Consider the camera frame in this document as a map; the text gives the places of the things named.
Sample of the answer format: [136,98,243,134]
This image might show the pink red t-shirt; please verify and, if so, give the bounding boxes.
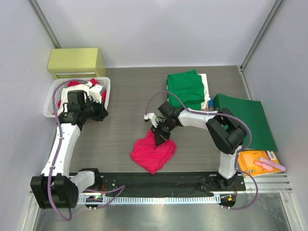
[130,130,177,175]

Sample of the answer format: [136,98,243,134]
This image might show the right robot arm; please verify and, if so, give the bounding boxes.
[144,101,247,190]

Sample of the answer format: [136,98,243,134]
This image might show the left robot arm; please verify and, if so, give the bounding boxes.
[30,90,108,209]

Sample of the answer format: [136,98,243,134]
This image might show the red t-shirt in basket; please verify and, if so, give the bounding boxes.
[56,77,108,114]

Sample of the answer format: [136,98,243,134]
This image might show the white plastic laundry basket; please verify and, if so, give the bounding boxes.
[43,77,111,118]

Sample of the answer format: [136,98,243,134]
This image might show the yellow-green box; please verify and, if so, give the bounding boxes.
[47,48,106,79]

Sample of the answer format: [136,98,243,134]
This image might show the green binder folder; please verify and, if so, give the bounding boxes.
[213,94,278,152]

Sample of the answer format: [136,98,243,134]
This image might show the pink highlighter pens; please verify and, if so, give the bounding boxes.
[254,157,286,171]

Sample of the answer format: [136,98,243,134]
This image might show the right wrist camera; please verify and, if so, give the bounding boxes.
[144,113,158,128]

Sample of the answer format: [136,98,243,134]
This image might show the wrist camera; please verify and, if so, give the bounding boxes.
[87,78,106,103]
[144,113,158,128]

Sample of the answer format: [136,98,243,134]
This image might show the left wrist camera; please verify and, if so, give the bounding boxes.
[87,78,106,103]

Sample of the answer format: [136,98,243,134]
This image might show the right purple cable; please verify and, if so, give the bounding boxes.
[145,91,259,210]

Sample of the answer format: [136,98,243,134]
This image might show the purple cable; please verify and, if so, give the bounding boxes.
[145,91,259,210]
[47,79,126,222]

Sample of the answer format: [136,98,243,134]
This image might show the slotted cable duct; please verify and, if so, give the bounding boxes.
[77,194,221,205]

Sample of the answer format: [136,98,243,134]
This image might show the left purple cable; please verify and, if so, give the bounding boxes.
[47,79,126,222]

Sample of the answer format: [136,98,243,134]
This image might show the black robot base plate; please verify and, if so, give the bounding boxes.
[89,171,246,198]

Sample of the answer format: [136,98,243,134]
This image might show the left corner aluminium post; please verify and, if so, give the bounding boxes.
[28,0,61,49]

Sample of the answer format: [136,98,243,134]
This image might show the corner aluminium post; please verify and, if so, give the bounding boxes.
[28,0,61,49]
[239,0,285,72]

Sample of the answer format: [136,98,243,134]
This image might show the aluminium frame rail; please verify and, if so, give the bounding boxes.
[28,173,293,196]

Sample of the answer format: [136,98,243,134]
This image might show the right corner aluminium post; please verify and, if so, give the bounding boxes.
[239,0,285,72]

